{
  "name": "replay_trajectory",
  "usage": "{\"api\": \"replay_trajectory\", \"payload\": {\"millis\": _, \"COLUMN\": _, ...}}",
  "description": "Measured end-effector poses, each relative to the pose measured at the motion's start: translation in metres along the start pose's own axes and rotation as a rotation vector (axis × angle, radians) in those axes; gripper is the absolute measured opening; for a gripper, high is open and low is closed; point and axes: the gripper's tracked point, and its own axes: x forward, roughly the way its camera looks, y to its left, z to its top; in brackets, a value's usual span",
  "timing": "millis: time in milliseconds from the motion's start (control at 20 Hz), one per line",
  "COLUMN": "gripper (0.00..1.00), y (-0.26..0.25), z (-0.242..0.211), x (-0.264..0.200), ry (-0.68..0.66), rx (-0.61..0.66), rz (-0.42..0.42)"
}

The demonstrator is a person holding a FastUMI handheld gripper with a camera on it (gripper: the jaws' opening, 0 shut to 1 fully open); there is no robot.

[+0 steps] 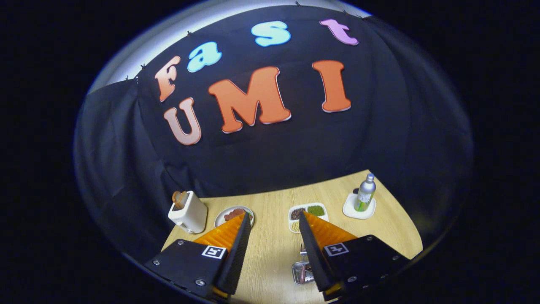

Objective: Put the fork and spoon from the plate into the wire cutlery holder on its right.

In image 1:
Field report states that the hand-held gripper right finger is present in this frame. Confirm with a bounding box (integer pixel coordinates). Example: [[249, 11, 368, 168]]
[[298, 211, 412, 301]]

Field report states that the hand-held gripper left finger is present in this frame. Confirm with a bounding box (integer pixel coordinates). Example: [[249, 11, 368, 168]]
[[144, 212, 252, 301]]

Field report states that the checked handle fork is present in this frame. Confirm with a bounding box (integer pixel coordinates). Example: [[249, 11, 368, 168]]
[[299, 244, 308, 283]]

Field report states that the perforated metal basket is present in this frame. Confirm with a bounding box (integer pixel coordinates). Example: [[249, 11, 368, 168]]
[[292, 261, 318, 285]]

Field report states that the oval plate with meat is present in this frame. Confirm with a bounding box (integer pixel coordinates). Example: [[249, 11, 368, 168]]
[[214, 206, 255, 228]]

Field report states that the white divided bean dish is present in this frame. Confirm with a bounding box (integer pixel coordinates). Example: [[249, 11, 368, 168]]
[[289, 203, 329, 233]]

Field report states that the white toaster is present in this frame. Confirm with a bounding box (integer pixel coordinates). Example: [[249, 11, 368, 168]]
[[168, 191, 208, 234]]

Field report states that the white square coaster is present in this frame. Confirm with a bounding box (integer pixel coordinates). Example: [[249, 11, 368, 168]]
[[343, 192, 377, 220]]

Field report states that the green label metal bottle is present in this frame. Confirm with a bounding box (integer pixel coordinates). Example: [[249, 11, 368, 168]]
[[354, 173, 376, 212]]

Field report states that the black backdrop cloth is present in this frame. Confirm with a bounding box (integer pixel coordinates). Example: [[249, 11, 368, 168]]
[[74, 4, 473, 262]]

